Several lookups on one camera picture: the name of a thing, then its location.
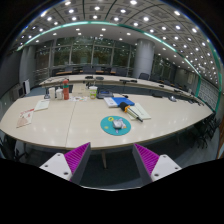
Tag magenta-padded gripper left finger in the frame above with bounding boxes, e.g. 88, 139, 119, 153
39, 142, 92, 185

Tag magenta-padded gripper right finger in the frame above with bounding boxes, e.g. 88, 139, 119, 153
131, 143, 183, 186

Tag silver computer mouse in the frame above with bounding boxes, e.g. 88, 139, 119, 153
112, 119, 124, 130

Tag round teal cartoon mouse pad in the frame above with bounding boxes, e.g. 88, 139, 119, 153
100, 115, 132, 137

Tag cream booklet with black writing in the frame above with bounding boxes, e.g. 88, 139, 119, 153
128, 102, 152, 121

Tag colourful leaflets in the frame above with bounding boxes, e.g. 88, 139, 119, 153
69, 95, 88, 102

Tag cream paper booklet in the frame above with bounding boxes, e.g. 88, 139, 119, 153
33, 99, 51, 112

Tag blue and white book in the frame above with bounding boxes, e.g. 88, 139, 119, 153
103, 96, 136, 109

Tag white mug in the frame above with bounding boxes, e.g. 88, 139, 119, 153
55, 88, 64, 100

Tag red booklet with fan print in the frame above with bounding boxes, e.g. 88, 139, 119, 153
16, 108, 35, 129

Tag dark office chairs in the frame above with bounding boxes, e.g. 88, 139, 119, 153
63, 64, 222, 149

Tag green and white paper cup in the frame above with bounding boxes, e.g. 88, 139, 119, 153
88, 85, 99, 100

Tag red bottle with green band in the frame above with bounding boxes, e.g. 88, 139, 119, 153
62, 79, 70, 101

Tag black desk console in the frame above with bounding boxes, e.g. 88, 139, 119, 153
96, 90, 115, 100

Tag ceiling lights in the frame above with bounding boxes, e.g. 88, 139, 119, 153
18, 0, 223, 88

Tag microphone with yellow ring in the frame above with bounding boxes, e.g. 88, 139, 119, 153
118, 101, 144, 123

